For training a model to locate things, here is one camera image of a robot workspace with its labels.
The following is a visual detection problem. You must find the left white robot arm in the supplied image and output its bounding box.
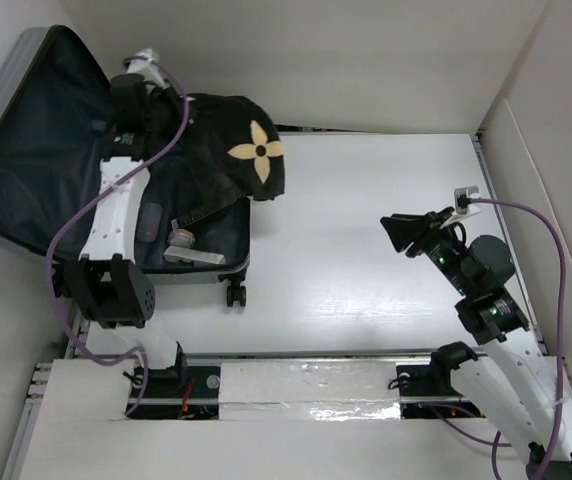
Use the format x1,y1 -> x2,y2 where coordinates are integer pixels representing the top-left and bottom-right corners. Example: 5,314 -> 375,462
64,73 -> 189,397

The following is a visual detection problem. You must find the dark glossy rectangular box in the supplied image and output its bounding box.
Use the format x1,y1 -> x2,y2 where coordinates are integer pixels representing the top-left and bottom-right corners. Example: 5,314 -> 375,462
170,205 -> 239,232

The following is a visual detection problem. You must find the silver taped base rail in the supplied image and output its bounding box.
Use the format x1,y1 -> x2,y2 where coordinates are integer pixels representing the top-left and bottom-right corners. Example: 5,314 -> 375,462
127,358 -> 482,422

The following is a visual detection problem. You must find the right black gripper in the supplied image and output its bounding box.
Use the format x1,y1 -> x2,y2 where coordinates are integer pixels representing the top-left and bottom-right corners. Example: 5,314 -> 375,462
378,206 -> 474,296

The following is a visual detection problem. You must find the black towel with beige flowers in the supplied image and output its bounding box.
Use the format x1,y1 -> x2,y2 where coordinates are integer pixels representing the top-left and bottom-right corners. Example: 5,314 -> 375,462
143,93 -> 286,220

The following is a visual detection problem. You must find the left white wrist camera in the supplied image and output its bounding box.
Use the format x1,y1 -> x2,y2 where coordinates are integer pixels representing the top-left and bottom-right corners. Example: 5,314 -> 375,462
123,48 -> 166,88

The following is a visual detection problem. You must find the grey hard-shell suitcase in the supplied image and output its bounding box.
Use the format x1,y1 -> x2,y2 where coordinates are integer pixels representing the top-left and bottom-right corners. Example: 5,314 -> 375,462
0,25 -> 250,305

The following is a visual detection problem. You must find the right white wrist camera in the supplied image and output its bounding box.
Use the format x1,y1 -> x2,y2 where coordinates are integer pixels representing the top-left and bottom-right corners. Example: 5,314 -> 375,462
442,186 -> 480,228

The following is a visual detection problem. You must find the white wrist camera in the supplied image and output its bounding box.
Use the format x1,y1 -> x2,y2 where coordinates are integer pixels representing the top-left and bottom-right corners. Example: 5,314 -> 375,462
123,48 -> 166,88
442,186 -> 480,228

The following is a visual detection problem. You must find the clear plastic travel bottle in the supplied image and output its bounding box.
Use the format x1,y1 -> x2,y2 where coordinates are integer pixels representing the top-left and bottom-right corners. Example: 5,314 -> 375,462
136,202 -> 163,243

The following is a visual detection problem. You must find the small round pink jar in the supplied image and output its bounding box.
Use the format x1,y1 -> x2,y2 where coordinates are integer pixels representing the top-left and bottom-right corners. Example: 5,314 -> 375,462
168,229 -> 196,249

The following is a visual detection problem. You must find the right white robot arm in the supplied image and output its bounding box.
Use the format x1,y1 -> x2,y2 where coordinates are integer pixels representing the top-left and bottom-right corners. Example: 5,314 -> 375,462
380,207 -> 572,479

